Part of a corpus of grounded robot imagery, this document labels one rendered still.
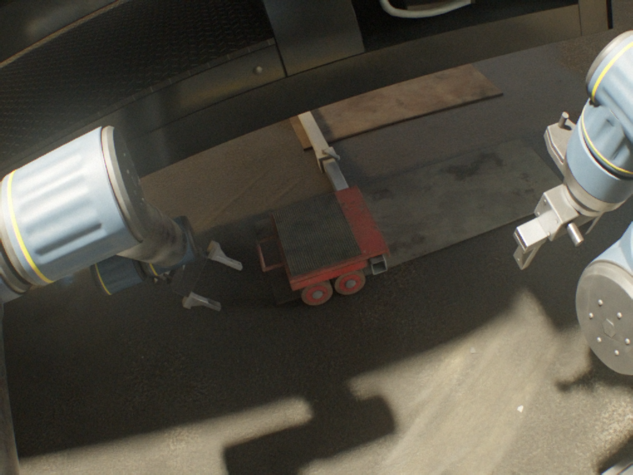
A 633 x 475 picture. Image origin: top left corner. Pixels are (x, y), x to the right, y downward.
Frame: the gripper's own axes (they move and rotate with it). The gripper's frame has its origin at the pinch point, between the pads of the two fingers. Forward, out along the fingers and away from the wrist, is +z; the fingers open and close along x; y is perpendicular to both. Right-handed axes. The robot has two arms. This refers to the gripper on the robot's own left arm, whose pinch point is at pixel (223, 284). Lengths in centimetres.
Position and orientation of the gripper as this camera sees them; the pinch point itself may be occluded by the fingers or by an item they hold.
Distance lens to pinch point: 168.4
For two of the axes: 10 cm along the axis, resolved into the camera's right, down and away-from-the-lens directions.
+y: -2.9, -4.1, 8.7
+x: -5.0, 8.4, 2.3
